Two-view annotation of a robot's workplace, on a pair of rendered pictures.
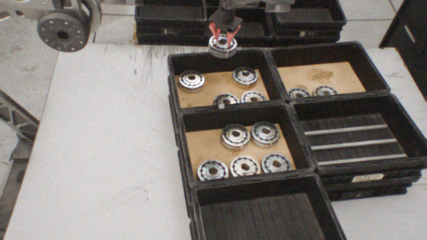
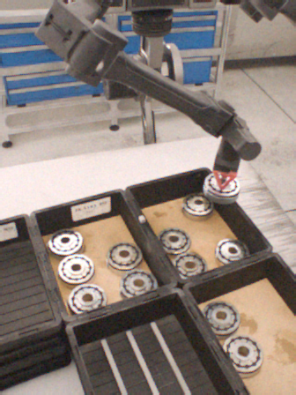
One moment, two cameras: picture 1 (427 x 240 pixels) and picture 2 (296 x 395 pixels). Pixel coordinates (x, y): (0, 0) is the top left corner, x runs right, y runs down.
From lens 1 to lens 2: 1.24 m
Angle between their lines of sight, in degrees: 54
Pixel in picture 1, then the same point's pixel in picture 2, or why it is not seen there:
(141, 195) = not seen: hidden behind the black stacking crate
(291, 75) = (270, 310)
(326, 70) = not seen: outside the picture
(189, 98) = (174, 212)
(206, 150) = (100, 238)
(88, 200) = (56, 192)
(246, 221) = (16, 283)
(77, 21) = not seen: hidden behind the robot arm
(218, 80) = (218, 233)
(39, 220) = (38, 174)
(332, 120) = (200, 372)
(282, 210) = (33, 316)
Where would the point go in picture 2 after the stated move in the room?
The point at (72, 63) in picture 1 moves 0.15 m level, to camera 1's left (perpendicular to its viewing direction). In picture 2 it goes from (204, 145) to (197, 127)
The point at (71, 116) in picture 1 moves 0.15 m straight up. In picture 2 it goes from (141, 160) to (142, 130)
